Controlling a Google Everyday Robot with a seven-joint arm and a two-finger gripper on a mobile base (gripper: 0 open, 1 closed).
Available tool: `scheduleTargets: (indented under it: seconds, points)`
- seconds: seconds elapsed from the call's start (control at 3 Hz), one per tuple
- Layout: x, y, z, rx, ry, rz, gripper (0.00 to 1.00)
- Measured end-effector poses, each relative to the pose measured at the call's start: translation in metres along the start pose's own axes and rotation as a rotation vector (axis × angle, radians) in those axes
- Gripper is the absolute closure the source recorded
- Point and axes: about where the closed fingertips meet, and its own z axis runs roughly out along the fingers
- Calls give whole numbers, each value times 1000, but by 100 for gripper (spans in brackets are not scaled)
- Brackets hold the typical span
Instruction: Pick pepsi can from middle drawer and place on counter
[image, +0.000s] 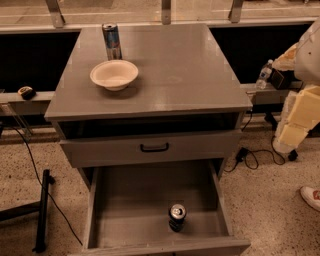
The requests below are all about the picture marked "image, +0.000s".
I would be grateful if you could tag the white paper bowl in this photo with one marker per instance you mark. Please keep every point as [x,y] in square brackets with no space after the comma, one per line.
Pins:
[114,75]

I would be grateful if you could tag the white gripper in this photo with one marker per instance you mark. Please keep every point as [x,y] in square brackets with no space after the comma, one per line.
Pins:
[308,58]

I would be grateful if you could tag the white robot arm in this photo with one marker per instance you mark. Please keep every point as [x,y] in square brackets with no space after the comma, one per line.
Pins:
[307,60]

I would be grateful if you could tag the open grey bottom drawer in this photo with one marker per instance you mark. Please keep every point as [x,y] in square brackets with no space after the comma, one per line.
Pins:
[128,212]

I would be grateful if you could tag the black tape measure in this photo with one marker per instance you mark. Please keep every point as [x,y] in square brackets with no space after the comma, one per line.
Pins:
[26,92]

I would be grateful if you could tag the grey drawer cabinet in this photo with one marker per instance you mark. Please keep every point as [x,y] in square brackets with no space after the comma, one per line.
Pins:
[184,85]

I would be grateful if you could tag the black floor stand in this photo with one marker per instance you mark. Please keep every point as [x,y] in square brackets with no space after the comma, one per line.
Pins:
[40,207]

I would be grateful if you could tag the small black box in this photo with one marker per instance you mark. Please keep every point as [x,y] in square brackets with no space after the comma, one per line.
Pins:
[281,80]

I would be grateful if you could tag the grey drawer with black handle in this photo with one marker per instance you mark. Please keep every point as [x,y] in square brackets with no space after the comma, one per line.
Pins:
[97,152]

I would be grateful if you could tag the white sneaker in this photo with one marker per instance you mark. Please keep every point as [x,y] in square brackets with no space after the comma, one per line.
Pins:
[311,197]

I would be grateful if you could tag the tall silver blue can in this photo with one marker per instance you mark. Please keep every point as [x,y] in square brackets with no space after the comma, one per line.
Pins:
[112,41]

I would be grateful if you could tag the clear water bottle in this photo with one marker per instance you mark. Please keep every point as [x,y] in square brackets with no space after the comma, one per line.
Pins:
[264,75]

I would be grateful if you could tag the black pepsi can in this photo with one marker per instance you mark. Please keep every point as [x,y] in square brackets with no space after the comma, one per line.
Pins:
[177,214]

